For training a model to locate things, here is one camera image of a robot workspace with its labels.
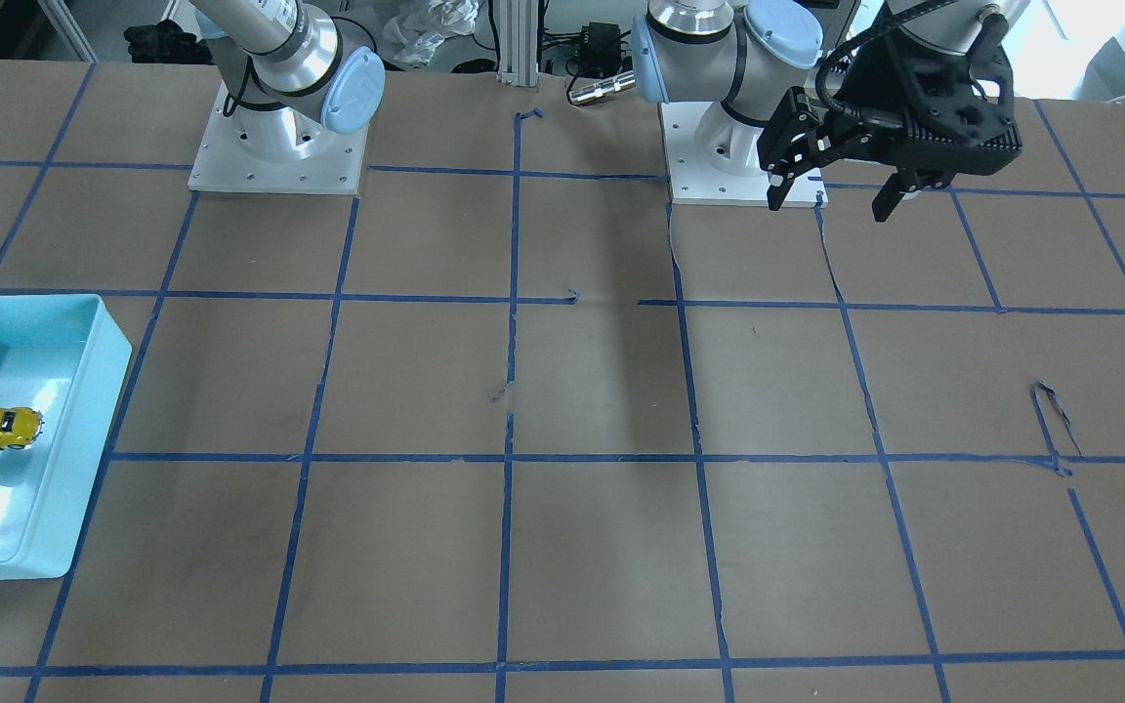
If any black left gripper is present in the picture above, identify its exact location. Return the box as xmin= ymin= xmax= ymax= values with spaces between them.
xmin=756 ymin=28 xmax=1023 ymax=223

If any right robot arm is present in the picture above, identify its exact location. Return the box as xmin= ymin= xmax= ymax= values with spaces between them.
xmin=0 ymin=1 xmax=385 ymax=465

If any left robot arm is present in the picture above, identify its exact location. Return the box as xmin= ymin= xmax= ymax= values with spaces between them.
xmin=631 ymin=1 xmax=1025 ymax=223

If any light blue plastic bin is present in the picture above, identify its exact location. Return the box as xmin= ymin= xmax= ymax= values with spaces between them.
xmin=0 ymin=294 xmax=131 ymax=580

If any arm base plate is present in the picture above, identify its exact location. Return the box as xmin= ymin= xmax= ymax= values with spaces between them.
xmin=658 ymin=101 xmax=829 ymax=209
xmin=187 ymin=85 xmax=369 ymax=196

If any aluminium frame post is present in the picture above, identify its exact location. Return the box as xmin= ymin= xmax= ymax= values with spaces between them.
xmin=488 ymin=1 xmax=541 ymax=90

